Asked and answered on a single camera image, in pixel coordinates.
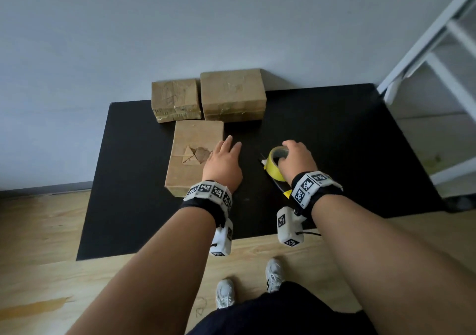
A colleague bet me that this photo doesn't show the person's right hand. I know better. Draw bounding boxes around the person's right hand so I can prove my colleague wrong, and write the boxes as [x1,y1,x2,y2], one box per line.
[277,140,319,187]

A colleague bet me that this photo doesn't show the person's left hand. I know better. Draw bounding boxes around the person's left hand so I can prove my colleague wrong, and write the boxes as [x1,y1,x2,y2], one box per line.
[202,135,243,194]

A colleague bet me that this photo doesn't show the yellow tape roll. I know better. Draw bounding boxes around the yellow tape roll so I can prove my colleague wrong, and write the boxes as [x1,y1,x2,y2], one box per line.
[264,146,290,182]

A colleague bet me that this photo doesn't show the black yellow utility knife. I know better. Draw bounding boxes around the black yellow utility knife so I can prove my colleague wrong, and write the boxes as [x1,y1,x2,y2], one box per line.
[259,154,295,200]

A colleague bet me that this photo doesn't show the wide cardboard box torn flap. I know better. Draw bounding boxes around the wide cardboard box torn flap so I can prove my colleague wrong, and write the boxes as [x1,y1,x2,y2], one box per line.
[165,119,225,198]

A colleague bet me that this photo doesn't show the tall cardboard box square hole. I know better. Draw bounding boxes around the tall cardboard box square hole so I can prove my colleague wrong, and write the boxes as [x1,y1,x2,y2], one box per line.
[200,68,268,123]

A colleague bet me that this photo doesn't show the small cardboard box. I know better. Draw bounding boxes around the small cardboard box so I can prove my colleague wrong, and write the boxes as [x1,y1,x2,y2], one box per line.
[151,79,202,124]

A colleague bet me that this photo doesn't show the person's left forearm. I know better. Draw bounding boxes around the person's left forearm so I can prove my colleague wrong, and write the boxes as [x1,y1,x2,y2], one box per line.
[66,206,217,335]

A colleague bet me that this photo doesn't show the person's right forearm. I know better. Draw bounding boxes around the person's right forearm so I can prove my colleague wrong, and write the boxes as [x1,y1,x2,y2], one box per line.
[311,195,476,335]

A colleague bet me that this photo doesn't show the black marker wristband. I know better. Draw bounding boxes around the black marker wristband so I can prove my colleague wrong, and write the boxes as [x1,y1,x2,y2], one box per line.
[179,180,234,228]
[290,170,344,218]

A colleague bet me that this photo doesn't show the white right sneaker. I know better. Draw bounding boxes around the white right sneaker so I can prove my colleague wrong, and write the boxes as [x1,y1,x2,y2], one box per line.
[265,258,286,294]

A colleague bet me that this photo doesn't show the white sneaker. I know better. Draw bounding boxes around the white sneaker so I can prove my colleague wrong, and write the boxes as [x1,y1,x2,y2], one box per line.
[265,258,286,294]
[215,278,236,309]

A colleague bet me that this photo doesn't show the white left sneaker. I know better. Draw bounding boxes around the white left sneaker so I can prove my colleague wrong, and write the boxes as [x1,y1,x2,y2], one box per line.
[215,278,236,309]

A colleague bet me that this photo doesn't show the black shorts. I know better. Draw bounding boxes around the black shorts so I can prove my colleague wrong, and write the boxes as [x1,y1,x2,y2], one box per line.
[185,280,378,335]

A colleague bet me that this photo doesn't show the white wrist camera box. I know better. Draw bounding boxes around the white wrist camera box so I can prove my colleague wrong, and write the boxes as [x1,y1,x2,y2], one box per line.
[209,217,234,257]
[276,206,305,248]

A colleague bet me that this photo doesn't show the white metal shelf frame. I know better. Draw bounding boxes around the white metal shelf frame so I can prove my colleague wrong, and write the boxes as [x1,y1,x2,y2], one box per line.
[376,0,476,198]

